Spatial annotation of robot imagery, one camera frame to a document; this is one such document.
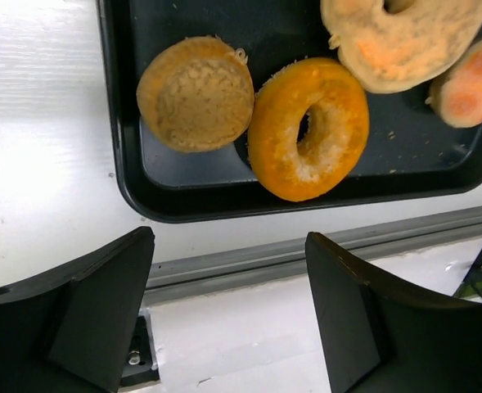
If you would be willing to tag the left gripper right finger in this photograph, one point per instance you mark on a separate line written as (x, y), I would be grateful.
(381, 333)

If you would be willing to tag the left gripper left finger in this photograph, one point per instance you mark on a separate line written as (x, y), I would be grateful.
(69, 329)

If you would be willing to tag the orange glazed donut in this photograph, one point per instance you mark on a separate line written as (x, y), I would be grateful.
(309, 128)

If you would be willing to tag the small round bun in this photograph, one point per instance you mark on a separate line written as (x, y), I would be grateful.
(456, 95)

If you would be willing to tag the small round muffin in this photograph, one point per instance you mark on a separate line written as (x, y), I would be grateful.
(197, 95)

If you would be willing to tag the large pale bagel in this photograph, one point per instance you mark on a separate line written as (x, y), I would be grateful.
(392, 46)

